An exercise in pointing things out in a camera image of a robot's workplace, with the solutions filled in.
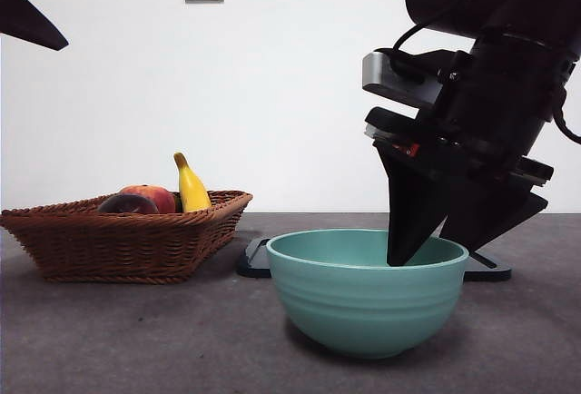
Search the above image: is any teal ribbed bowl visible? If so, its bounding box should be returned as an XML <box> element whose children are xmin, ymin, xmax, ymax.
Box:
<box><xmin>265</xmin><ymin>228</ymin><xmax>470</xmax><ymax>360</ymax></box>

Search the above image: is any dark red plum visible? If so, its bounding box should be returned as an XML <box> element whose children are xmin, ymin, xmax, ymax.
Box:
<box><xmin>97</xmin><ymin>192</ymin><xmax>160</xmax><ymax>215</ymax></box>

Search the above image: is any dark rectangular tray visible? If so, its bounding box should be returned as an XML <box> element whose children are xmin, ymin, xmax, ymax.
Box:
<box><xmin>235</xmin><ymin>237</ymin><xmax>512</xmax><ymax>282</ymax></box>

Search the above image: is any yellow banana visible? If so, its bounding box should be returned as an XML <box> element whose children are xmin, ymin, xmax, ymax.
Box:
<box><xmin>172</xmin><ymin>152</ymin><xmax>213</xmax><ymax>213</ymax></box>

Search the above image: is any red orange peach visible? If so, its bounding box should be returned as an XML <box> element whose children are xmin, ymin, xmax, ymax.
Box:
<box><xmin>118</xmin><ymin>183</ymin><xmax>177</xmax><ymax>214</ymax></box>

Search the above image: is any brown wicker basket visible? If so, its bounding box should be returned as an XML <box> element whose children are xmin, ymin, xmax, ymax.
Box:
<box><xmin>0</xmin><ymin>190</ymin><xmax>254</xmax><ymax>285</ymax></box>

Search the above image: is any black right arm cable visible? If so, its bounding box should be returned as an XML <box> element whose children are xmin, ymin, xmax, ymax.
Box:
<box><xmin>551</xmin><ymin>89</ymin><xmax>581</xmax><ymax>145</ymax></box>

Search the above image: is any black right camera cable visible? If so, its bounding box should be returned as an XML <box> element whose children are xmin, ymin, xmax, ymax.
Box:
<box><xmin>391</xmin><ymin>3</ymin><xmax>455</xmax><ymax>82</ymax></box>

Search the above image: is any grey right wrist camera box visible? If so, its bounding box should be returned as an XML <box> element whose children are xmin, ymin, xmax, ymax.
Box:
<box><xmin>361</xmin><ymin>47</ymin><xmax>444</xmax><ymax>109</ymax></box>

